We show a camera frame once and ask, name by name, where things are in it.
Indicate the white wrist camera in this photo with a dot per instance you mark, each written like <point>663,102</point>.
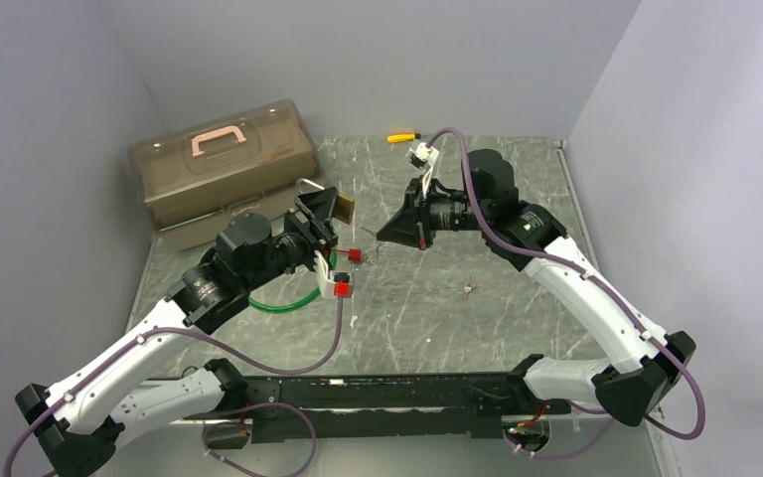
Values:
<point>331,282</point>
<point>424,157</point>

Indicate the green cable lock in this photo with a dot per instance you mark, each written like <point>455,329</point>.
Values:
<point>313,295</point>

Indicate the bunch of small keys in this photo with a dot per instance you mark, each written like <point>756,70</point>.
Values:
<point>470,287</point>

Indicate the brown translucent toolbox pink handle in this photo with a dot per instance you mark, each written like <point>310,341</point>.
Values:
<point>195,180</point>

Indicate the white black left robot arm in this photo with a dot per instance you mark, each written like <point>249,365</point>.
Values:
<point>82,420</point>

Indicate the brass padlock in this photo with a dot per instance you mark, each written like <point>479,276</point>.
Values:
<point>345,206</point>

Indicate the yellow handled screwdriver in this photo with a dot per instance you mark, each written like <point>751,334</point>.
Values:
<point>403,137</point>

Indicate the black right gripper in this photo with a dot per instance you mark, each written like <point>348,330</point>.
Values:
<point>412,224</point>

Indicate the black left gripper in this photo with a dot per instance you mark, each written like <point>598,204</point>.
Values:
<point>316,208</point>

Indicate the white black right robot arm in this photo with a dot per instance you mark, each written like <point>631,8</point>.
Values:
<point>642,361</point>

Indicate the red cable padlock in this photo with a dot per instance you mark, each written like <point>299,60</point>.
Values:
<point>353,255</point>

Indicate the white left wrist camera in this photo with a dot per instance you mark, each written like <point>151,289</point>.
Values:
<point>331,282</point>

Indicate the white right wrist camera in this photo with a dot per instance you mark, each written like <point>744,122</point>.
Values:
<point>424,157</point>

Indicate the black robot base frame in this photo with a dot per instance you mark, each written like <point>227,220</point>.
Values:
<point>478,405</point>

